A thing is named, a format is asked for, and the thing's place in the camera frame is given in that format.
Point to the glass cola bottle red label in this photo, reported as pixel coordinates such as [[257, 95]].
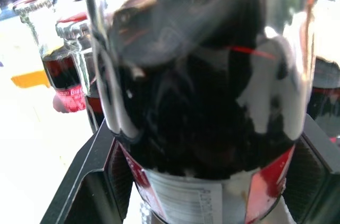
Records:
[[327, 88], [191, 96], [62, 75], [79, 38]]

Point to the orange flat object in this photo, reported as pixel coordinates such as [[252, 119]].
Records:
[[31, 79]]

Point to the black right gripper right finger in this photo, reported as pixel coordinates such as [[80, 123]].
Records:
[[310, 181]]

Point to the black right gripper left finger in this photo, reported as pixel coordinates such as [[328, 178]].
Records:
[[93, 181]]

